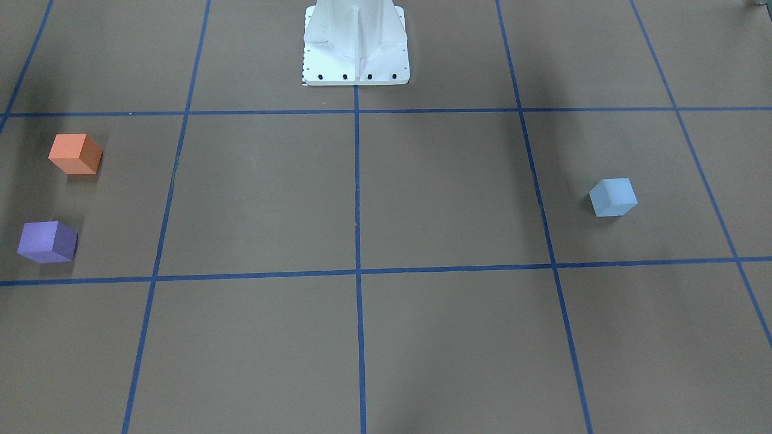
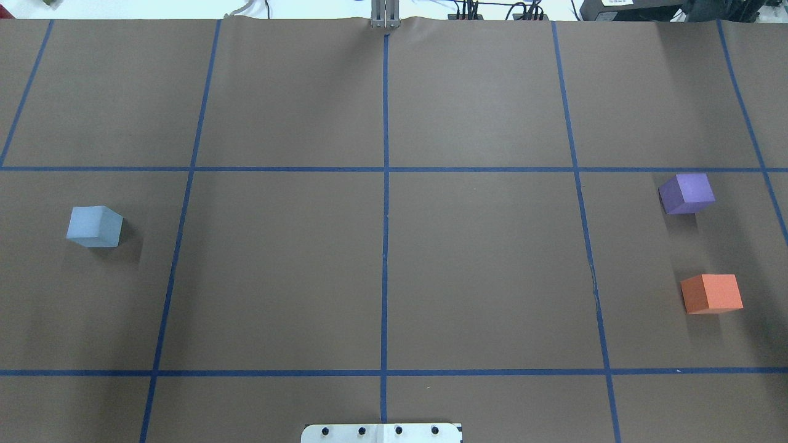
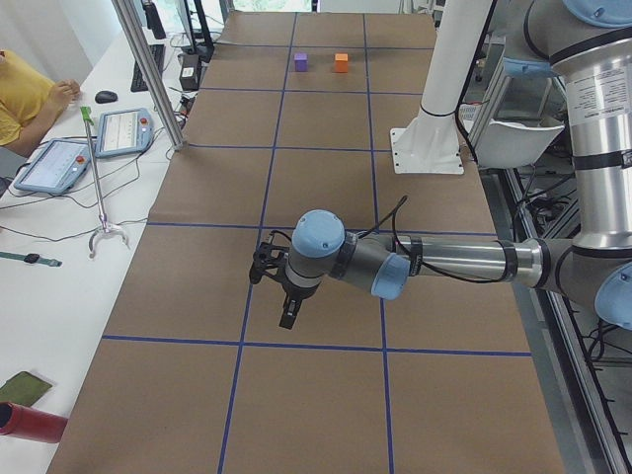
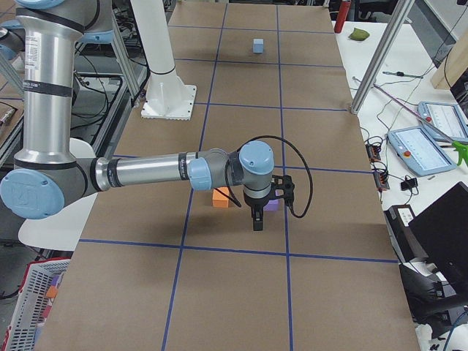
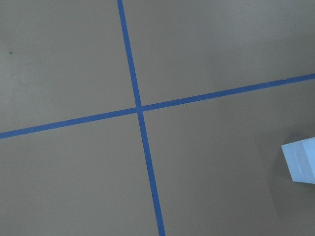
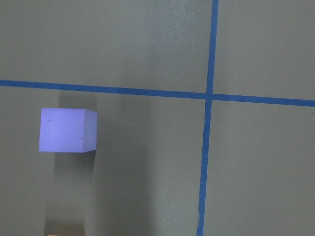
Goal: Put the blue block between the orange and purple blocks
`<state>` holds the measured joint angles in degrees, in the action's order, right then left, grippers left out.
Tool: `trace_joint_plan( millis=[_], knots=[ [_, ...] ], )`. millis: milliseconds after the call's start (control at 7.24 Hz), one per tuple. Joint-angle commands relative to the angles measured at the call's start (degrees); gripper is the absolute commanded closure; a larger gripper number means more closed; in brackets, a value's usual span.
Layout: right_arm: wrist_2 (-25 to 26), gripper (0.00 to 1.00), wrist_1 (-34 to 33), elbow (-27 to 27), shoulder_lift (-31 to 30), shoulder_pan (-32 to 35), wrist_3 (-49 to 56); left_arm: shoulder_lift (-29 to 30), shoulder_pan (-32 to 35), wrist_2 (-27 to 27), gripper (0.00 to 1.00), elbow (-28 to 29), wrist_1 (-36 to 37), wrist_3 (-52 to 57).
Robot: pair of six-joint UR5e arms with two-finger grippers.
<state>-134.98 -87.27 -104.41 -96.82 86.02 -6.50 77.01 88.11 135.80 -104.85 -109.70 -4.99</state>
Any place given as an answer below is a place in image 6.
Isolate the purple foam block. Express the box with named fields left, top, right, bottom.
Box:
left=39, top=108, right=98, bottom=153

